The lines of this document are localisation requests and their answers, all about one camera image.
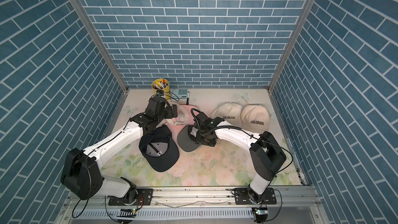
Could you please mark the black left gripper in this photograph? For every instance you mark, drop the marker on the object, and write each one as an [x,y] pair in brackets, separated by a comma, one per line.
[170,114]

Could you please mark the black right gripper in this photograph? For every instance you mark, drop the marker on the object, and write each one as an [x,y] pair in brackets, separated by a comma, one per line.
[211,143]

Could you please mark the grey baseball cap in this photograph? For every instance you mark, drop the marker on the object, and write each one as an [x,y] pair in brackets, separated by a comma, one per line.
[184,140]

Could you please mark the pink baseball cap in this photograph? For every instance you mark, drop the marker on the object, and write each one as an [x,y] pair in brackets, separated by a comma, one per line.
[184,115]

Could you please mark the cream white baseball cap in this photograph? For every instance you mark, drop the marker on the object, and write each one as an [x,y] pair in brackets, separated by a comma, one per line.
[229,112]

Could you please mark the beige Colorado baseball cap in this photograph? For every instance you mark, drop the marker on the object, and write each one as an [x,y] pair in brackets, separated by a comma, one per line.
[255,118]

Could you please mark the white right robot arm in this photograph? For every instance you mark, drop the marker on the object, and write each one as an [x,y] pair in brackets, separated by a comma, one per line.
[266,154]

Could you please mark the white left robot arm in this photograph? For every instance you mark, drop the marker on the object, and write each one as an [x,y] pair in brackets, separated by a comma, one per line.
[82,169]

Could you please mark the black baseball cap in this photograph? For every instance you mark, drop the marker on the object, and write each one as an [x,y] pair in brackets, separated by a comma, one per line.
[159,149]

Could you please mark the yellow pen holder cup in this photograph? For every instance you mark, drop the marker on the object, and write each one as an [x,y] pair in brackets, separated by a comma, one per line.
[162,84]

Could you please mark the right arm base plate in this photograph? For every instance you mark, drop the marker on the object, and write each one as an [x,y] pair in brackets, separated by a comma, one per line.
[246,196]

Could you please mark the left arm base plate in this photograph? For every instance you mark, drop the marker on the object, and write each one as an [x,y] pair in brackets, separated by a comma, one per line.
[138,197]

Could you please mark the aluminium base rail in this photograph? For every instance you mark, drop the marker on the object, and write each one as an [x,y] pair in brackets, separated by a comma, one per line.
[201,205]

